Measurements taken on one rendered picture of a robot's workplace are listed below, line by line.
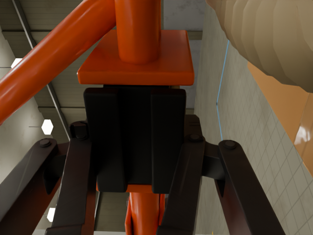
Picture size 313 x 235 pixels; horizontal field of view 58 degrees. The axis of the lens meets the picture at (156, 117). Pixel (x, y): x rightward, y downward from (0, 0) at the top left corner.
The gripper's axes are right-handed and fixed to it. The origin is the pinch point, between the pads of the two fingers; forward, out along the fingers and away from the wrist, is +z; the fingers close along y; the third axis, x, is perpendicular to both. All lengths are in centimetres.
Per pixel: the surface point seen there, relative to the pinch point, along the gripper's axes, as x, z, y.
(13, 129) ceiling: -525, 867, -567
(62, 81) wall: -400, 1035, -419
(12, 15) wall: -134, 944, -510
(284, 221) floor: -204, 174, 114
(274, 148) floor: -160, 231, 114
